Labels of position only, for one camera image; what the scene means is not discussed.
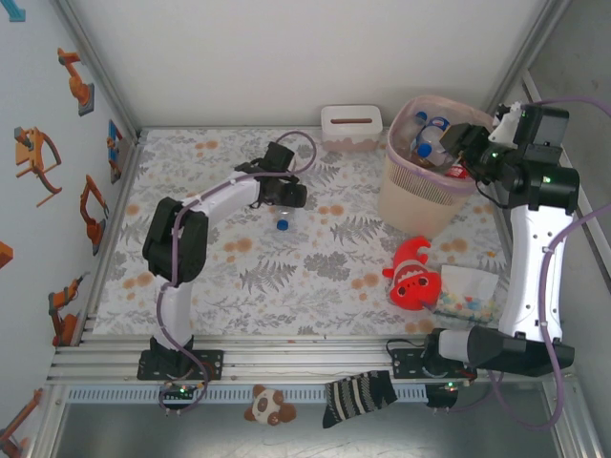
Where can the clear bottle blue cap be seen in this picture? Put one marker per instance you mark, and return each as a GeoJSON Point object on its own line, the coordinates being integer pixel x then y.
{"type": "Point", "coordinates": [434, 143]}

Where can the pale blue label bottle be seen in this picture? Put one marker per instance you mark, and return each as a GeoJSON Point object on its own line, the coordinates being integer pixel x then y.
{"type": "Point", "coordinates": [283, 224]}

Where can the red label red cap bottle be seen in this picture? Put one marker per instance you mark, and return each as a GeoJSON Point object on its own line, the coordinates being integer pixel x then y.
{"type": "Point", "coordinates": [458, 171]}

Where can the brown tea bottle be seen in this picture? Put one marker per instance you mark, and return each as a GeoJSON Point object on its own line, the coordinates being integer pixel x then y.
{"type": "Point", "coordinates": [427, 165]}

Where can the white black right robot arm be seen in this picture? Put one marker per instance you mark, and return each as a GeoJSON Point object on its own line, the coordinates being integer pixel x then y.
{"type": "Point", "coordinates": [530, 267]}

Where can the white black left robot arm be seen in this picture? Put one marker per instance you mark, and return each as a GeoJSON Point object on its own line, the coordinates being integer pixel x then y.
{"type": "Point", "coordinates": [219, 195]}

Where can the beige bin with pink liner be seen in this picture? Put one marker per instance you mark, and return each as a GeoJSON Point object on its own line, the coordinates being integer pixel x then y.
{"type": "Point", "coordinates": [410, 200]}

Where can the white tissue box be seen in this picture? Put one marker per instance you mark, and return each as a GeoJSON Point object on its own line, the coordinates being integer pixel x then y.
{"type": "Point", "coordinates": [351, 138]}

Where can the grey floral tablecloth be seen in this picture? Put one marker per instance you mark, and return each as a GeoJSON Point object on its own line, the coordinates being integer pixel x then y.
{"type": "Point", "coordinates": [191, 143]}

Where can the red fish plush toy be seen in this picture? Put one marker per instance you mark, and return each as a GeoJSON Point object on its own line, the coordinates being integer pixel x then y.
{"type": "Point", "coordinates": [411, 288]}

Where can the clear bag of colourful candies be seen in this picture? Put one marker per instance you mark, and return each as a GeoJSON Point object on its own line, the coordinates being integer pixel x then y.
{"type": "Point", "coordinates": [465, 286]}

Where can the black white striped sock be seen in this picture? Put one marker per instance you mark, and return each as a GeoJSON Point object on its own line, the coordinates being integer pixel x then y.
{"type": "Point", "coordinates": [353, 396]}

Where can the brown white panda plush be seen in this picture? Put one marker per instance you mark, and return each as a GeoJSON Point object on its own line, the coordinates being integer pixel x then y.
{"type": "Point", "coordinates": [267, 405]}

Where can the small controller board with LEDs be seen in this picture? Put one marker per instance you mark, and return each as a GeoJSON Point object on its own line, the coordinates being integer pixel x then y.
{"type": "Point", "coordinates": [180, 391]}
{"type": "Point", "coordinates": [441, 396]}

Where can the aluminium frame post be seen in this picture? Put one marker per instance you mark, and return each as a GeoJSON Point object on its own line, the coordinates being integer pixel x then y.
{"type": "Point", "coordinates": [97, 62]}
{"type": "Point", "coordinates": [549, 19]}

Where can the aluminium table rail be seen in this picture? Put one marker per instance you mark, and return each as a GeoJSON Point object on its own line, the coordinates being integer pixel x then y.
{"type": "Point", "coordinates": [310, 358]}

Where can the blue orange wall sticker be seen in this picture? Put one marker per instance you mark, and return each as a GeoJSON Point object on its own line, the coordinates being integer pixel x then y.
{"type": "Point", "coordinates": [114, 143]}

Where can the small orange wall sticker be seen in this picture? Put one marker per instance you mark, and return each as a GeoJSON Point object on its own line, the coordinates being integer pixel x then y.
{"type": "Point", "coordinates": [5, 255]}

